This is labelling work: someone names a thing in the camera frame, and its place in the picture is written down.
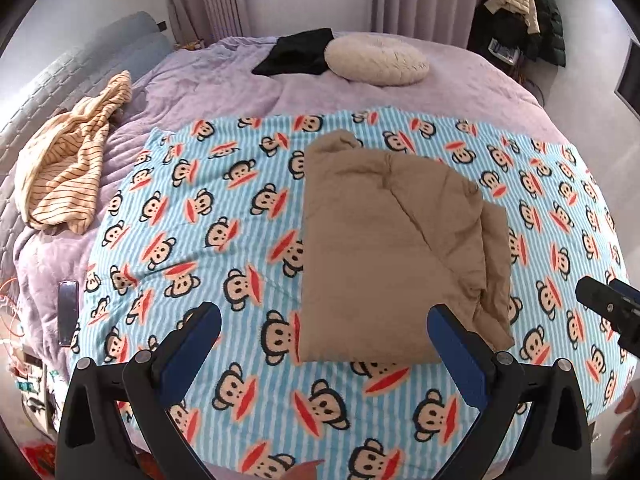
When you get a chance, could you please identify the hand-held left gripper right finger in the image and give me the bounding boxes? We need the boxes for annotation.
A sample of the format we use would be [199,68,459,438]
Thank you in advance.
[427,304,593,480]

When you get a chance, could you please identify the cream quilted jacket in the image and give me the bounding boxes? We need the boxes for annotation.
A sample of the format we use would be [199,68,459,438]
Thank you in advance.
[482,0,541,36]

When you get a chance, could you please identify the white printed box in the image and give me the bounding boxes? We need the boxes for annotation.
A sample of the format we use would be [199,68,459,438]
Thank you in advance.
[487,37,521,63]

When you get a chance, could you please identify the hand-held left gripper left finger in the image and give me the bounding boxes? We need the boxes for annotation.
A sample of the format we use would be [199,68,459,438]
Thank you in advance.
[56,301,223,480]

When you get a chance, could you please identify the cream striped garment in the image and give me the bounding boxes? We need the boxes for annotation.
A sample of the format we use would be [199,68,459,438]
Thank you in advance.
[15,71,133,233]

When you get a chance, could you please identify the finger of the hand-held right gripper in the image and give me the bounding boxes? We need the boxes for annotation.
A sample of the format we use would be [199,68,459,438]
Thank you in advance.
[607,279,640,307]
[575,276,640,356]

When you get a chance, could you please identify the round cream cushion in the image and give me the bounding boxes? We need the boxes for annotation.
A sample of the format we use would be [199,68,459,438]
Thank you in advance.
[324,35,431,86]

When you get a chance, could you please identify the dark green puffer coat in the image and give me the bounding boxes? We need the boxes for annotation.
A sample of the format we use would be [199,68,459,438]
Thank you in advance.
[520,0,567,67]

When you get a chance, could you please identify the monkey print striped blanket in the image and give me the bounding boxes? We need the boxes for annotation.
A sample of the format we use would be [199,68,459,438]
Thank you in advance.
[70,106,633,480]

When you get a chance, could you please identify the tan puffer jacket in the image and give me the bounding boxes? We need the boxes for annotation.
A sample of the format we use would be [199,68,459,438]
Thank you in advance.
[298,129,516,365]

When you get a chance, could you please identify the orange cable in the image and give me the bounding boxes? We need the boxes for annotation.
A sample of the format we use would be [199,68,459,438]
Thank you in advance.
[0,280,26,356]

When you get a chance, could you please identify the grey padded headboard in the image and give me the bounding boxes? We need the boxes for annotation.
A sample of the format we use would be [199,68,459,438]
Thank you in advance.
[0,11,173,241]

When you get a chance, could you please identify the purple bedspread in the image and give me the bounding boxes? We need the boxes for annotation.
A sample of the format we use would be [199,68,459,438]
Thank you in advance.
[12,35,576,361]

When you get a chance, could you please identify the dark hanging coats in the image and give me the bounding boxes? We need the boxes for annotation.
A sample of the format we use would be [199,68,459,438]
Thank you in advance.
[472,0,531,66]

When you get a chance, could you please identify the wall screen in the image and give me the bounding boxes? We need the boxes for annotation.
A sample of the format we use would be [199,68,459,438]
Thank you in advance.
[614,40,640,116]

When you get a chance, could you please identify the black phone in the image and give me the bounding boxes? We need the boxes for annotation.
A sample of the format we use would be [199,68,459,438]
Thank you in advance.
[57,280,81,347]

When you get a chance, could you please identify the black cloth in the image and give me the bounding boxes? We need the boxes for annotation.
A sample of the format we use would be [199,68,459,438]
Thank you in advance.
[251,28,335,77]

